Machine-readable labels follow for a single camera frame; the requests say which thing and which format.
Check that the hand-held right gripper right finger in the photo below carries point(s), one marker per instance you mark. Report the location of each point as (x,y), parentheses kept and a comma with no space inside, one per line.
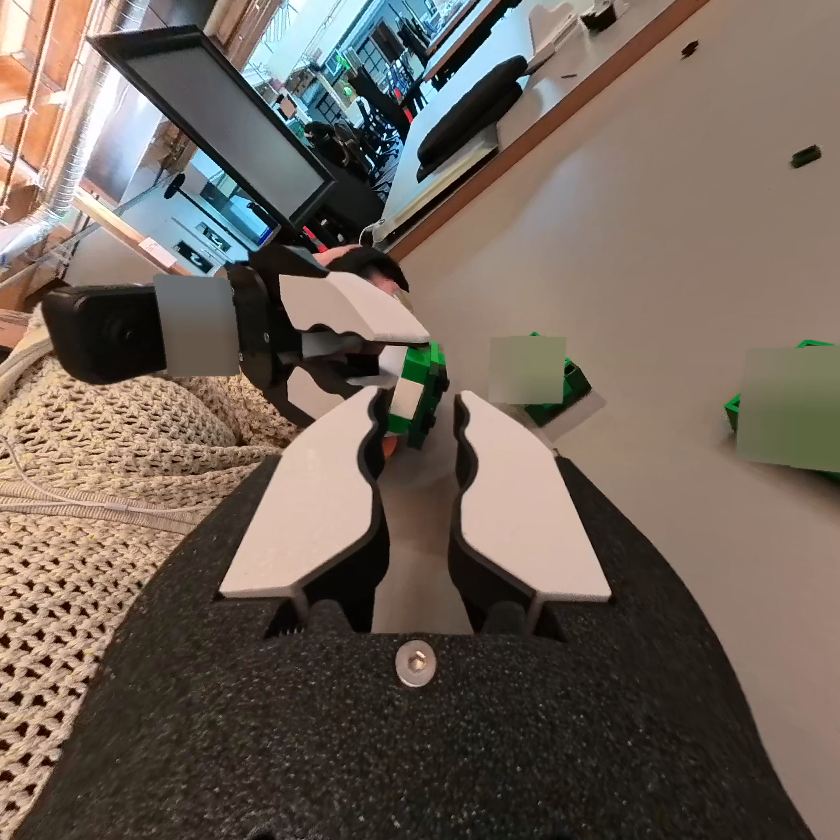
(531,518)

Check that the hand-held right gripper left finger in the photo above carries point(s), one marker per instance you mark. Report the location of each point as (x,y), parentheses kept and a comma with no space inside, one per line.
(308,512)

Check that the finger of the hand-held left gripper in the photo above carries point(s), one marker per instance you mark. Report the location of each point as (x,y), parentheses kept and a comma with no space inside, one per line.
(308,397)
(354,305)

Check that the green lego block tan tile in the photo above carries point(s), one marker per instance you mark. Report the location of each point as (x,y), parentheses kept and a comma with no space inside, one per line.
(426,374)
(732,410)
(577,384)

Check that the person's left forearm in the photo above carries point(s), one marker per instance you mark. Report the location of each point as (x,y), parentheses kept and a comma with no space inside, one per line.
(164,420)

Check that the dark green lego brick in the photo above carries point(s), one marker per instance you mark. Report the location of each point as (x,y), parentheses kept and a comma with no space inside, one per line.
(806,155)

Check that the person's left hand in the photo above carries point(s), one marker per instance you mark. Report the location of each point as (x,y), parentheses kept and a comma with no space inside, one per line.
(388,287)

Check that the black framed screen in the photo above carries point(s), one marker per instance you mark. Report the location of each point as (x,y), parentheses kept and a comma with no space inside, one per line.
(216,124)

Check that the black cushion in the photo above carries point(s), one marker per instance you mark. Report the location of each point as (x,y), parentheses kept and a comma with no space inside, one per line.
(469,115)

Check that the person's cream knit sweater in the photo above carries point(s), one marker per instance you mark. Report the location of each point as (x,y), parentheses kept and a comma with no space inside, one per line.
(65,623)

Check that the silver ventilation duct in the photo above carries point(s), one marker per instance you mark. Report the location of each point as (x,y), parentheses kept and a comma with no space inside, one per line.
(72,144)

